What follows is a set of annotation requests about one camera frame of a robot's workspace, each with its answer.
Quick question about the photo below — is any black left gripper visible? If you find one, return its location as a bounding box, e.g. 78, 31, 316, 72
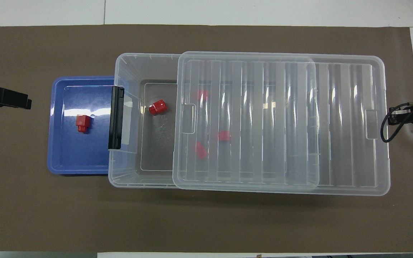
0, 84, 32, 110

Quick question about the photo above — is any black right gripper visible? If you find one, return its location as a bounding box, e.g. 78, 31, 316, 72
388, 102, 413, 126

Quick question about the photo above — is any red block with square base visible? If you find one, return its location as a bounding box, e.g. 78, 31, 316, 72
76, 115, 91, 133

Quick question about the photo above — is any clear ribbed box lid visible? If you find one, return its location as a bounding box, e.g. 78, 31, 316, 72
172, 51, 391, 196

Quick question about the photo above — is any blue plastic tray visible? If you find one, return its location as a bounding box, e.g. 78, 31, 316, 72
47, 76, 116, 175

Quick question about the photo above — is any black box latch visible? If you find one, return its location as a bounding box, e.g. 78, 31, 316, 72
108, 86, 125, 150

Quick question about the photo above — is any clear plastic storage box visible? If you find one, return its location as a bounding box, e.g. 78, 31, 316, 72
108, 53, 321, 189

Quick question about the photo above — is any red cylindrical block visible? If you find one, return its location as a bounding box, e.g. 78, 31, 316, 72
149, 100, 168, 116

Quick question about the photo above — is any brown table mat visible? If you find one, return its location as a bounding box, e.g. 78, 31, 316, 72
0, 24, 413, 253

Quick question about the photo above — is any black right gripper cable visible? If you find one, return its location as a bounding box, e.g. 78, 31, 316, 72
380, 99, 413, 143

